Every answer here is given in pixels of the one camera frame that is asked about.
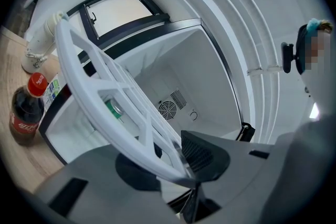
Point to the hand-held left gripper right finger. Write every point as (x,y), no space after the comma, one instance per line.
(204,154)

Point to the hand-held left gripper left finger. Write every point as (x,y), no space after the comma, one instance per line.
(105,178)

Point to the white fridge shelf rack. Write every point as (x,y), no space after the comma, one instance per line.
(78,86)

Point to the round fan grille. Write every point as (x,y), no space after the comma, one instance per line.
(167,110)

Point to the green soda can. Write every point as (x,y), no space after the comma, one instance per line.
(115,110)

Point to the white ceiling pipe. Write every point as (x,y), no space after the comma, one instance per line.
(256,99)
(274,99)
(265,99)

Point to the light wooden table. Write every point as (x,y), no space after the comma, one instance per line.
(15,160)

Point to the clear bottle with green label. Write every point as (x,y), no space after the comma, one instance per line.
(51,91)

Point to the cola bottle with red cap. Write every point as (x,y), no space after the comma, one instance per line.
(25,112)

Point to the ceiling strip light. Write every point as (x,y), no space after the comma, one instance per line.
(314,110)

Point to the white thermos flask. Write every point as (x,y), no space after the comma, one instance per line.
(39,42)

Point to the person's head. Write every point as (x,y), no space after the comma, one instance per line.
(319,49)

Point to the teal hair cover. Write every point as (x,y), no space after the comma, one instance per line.
(313,25)

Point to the white pipe bracket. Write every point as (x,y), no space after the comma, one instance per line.
(262,69)

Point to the black head camera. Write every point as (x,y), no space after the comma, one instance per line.
(286,57)

